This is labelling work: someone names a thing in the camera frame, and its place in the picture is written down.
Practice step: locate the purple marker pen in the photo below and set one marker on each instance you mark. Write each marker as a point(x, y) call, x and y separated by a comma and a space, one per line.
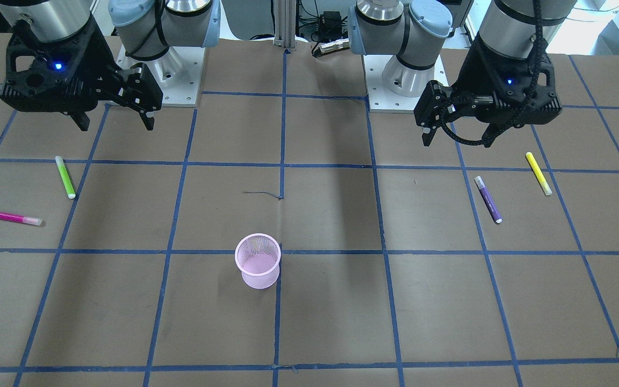
point(488, 200)

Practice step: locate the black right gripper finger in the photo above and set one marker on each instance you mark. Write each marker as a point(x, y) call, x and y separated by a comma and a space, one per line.
point(81, 119)
point(148, 119)

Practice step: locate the black power adapter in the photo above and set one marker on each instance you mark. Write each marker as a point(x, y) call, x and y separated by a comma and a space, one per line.
point(330, 22)

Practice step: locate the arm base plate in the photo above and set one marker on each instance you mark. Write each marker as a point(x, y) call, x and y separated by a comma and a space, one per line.
point(175, 80)
point(393, 88)

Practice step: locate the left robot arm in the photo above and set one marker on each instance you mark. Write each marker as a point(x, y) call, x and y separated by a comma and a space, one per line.
point(415, 33)

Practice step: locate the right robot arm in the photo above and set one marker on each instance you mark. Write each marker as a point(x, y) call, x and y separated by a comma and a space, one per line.
point(173, 23)

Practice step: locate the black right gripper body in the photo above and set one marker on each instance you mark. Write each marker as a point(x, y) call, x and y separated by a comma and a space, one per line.
point(96, 58)

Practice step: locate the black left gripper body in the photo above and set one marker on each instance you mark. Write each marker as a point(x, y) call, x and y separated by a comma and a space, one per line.
point(480, 67)

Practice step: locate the pink mesh cup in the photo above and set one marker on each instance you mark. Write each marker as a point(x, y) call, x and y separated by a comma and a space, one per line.
point(258, 257)

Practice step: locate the yellow marker pen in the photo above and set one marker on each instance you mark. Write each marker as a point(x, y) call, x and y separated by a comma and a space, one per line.
point(537, 171)

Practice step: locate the aluminium frame post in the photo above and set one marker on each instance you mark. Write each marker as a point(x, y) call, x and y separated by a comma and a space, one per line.
point(285, 24)

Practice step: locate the silver metal connector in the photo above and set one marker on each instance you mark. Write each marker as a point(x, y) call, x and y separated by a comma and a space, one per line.
point(325, 48)

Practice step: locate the pink marker pen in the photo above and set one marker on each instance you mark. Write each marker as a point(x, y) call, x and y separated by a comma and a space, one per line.
point(20, 219)

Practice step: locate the green marker pen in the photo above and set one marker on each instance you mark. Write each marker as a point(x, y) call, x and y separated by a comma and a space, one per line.
point(65, 177)

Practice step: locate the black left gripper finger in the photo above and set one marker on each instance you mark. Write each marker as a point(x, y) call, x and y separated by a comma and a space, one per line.
point(489, 135)
point(427, 136)

